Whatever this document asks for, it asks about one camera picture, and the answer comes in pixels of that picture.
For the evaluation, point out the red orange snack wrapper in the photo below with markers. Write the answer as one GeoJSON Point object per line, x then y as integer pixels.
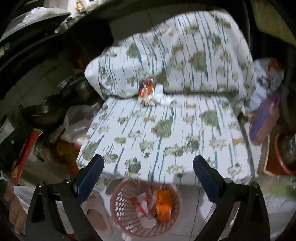
{"type": "Point", "coordinates": [146, 92]}

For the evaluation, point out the pink perforated waste basket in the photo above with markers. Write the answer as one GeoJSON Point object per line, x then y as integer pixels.
{"type": "Point", "coordinates": [123, 211]}

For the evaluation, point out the red plastic bucket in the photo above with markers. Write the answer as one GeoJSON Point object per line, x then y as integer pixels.
{"type": "Point", "coordinates": [281, 159]}

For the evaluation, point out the person's left hand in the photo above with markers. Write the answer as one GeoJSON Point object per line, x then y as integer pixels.
{"type": "Point", "coordinates": [17, 215]}

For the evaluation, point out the red white paper bag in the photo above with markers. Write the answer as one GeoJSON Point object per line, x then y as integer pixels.
{"type": "Point", "coordinates": [145, 204]}

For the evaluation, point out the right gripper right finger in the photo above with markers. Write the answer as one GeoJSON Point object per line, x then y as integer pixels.
{"type": "Point", "coordinates": [251, 222]}

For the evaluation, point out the red flat box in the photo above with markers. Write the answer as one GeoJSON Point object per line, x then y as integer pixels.
{"type": "Point", "coordinates": [17, 171]}

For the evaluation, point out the patterned white cloth cover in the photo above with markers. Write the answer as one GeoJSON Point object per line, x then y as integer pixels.
{"type": "Point", "coordinates": [203, 60]}

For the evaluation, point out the orange paper carton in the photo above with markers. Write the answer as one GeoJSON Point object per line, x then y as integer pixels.
{"type": "Point", "coordinates": [163, 204]}

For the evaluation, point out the clear plastic bag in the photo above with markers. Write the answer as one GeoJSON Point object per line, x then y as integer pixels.
{"type": "Point", "coordinates": [76, 123]}

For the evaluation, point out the crumpled white tissue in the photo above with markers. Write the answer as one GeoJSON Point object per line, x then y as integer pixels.
{"type": "Point", "coordinates": [161, 98]}

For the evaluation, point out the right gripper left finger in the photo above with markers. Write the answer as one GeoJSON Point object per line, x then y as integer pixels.
{"type": "Point", "coordinates": [44, 221]}

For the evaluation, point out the purple plastic bottle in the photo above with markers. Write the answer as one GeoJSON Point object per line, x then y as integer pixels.
{"type": "Point", "coordinates": [266, 117]}

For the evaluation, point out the pink slipper foot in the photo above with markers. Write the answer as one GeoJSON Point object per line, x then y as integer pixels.
{"type": "Point", "coordinates": [96, 214]}

